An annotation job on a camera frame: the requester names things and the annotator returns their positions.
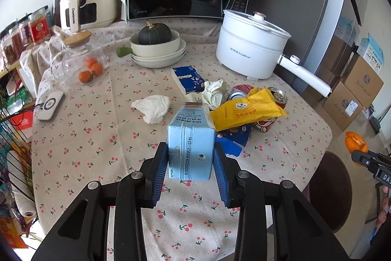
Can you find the red cartoon print can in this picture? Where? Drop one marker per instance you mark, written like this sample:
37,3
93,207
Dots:
264,125

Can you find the crumpled cream paper ball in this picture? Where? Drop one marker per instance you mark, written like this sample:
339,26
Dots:
213,92

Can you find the blue and white carton box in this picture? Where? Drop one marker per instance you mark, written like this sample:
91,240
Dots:
371,53

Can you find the white flat electronic device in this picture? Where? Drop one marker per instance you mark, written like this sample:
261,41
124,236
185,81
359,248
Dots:
50,105

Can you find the light blue milk carton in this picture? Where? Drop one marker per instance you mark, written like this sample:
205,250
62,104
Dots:
189,141

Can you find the orange peel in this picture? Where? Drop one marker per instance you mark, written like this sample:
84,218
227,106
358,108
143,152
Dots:
354,141

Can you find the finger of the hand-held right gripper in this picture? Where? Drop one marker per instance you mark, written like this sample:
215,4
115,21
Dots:
360,158

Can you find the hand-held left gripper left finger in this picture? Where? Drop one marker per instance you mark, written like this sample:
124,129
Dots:
158,170

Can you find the small orange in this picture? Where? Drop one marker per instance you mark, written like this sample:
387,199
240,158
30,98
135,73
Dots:
85,76
91,62
97,69

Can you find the glass jar with dark contents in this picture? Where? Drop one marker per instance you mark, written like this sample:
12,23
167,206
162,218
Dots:
23,33

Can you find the blue almond cookie box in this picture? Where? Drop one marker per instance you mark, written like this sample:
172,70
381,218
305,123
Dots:
186,77

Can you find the red silver-top drink can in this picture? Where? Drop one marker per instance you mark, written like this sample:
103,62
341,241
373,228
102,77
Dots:
239,91

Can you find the glass jar with bamboo lid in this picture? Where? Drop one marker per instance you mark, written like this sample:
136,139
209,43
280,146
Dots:
76,47

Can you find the flattened blue carton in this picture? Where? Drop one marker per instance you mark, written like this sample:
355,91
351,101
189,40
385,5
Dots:
235,144

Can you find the stacked white bowls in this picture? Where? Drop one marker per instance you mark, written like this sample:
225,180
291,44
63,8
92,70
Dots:
180,51

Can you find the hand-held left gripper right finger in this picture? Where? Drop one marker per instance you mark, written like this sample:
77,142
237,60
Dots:
223,177

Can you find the brown cardboard box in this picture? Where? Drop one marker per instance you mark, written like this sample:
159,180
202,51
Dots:
342,108
362,79

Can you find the white electric cooking pot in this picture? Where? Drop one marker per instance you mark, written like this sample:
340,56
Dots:
247,50

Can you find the cream plate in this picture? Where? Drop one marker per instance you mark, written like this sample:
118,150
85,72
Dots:
162,64

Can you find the dark green pumpkin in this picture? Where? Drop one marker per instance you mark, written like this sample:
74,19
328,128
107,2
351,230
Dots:
154,34

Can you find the crumpled white tissue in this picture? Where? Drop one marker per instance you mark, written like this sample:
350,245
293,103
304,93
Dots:
152,108

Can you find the yellow snack bag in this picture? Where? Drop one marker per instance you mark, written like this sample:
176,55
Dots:
244,111

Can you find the cherry print tablecloth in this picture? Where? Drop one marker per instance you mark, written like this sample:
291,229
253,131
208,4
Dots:
107,132

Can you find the paper towel roll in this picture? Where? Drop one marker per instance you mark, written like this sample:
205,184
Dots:
21,187

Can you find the glass jar with red label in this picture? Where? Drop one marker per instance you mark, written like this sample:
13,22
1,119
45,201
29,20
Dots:
39,27

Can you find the red open drink can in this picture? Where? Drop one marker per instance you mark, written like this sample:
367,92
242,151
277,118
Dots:
279,97

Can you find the person's right hand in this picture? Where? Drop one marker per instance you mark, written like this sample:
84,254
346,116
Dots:
386,209

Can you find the dark brown round stool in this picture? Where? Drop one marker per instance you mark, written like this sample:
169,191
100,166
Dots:
331,190

